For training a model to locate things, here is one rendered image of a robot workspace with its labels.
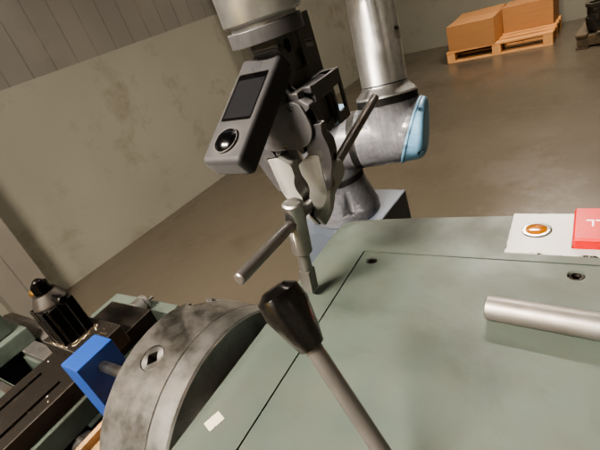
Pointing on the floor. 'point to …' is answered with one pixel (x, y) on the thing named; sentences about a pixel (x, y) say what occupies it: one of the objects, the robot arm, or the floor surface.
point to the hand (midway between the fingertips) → (315, 217)
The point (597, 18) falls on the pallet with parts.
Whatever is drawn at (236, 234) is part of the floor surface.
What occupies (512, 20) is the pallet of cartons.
